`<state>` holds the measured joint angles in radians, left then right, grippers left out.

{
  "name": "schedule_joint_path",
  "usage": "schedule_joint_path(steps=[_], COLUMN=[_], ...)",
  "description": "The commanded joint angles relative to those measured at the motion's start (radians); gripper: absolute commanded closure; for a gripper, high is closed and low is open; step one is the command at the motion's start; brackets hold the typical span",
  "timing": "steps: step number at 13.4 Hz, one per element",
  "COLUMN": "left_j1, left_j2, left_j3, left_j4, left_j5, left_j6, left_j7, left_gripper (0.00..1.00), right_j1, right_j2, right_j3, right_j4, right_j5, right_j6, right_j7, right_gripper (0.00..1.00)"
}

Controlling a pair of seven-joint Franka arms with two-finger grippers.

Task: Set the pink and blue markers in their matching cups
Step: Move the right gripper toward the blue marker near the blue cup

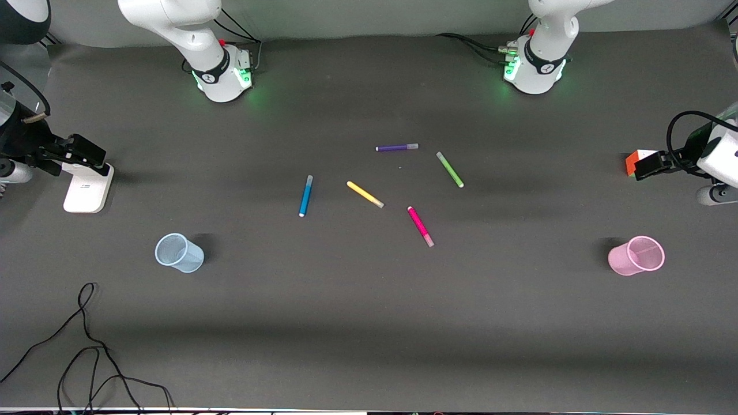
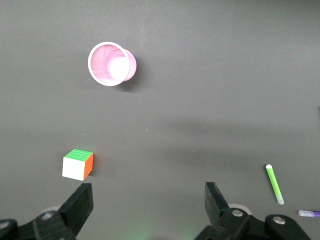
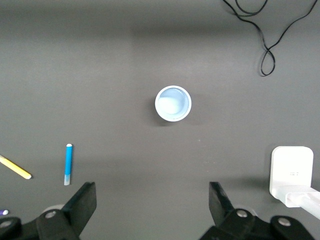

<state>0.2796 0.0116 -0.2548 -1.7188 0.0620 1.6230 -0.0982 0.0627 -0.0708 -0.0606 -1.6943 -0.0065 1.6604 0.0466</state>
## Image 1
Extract blue marker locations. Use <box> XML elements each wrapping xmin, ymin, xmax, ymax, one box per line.
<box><xmin>299</xmin><ymin>175</ymin><xmax>314</xmax><ymax>218</ymax></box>

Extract pink marker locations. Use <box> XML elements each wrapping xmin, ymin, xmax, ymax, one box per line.
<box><xmin>406</xmin><ymin>206</ymin><xmax>435</xmax><ymax>248</ymax></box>

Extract multicoloured puzzle cube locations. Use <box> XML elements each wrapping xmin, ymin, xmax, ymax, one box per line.
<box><xmin>626</xmin><ymin>149</ymin><xmax>659</xmax><ymax>177</ymax></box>

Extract white rounded rectangular box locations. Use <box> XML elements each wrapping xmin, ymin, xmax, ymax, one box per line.
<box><xmin>63</xmin><ymin>164</ymin><xmax>115</xmax><ymax>214</ymax></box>

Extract translucent pink plastic cup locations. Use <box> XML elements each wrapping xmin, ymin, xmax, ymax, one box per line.
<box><xmin>608</xmin><ymin>235</ymin><xmax>666</xmax><ymax>277</ymax></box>

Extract translucent blue plastic cup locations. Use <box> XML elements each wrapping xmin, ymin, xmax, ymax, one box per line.
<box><xmin>155</xmin><ymin>233</ymin><xmax>205</xmax><ymax>274</ymax></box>

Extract green marker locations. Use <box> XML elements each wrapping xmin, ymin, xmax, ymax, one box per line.
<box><xmin>435</xmin><ymin>151</ymin><xmax>465</xmax><ymax>188</ymax></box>

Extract yellow marker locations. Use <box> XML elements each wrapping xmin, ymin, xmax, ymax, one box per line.
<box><xmin>346</xmin><ymin>180</ymin><xmax>385</xmax><ymax>209</ymax></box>

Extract dark grey table cover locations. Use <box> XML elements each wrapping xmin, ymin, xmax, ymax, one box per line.
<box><xmin>0</xmin><ymin>20</ymin><xmax>738</xmax><ymax>413</ymax></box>

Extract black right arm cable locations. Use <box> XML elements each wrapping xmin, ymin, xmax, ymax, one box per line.
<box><xmin>0</xmin><ymin>61</ymin><xmax>51</xmax><ymax>125</ymax></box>

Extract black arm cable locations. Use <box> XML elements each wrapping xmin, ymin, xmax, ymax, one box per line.
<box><xmin>0</xmin><ymin>61</ymin><xmax>51</xmax><ymax>125</ymax></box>
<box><xmin>667</xmin><ymin>110</ymin><xmax>738</xmax><ymax>173</ymax></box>

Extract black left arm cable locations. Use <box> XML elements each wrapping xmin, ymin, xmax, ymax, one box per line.
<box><xmin>667</xmin><ymin>110</ymin><xmax>738</xmax><ymax>173</ymax></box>

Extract thin black loose cable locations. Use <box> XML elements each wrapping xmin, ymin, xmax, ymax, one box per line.
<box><xmin>0</xmin><ymin>282</ymin><xmax>174</xmax><ymax>415</ymax></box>

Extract black right base cables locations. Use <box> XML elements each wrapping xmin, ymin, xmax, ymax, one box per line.
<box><xmin>210</xmin><ymin>8</ymin><xmax>263</xmax><ymax>73</ymax></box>

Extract black base cables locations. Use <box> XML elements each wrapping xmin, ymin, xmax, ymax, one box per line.
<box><xmin>210</xmin><ymin>8</ymin><xmax>263</xmax><ymax>73</ymax></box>
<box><xmin>435</xmin><ymin>13</ymin><xmax>540</xmax><ymax>65</ymax></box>

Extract black left base cables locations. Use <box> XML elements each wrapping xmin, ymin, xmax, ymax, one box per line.
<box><xmin>435</xmin><ymin>13</ymin><xmax>540</xmax><ymax>65</ymax></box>

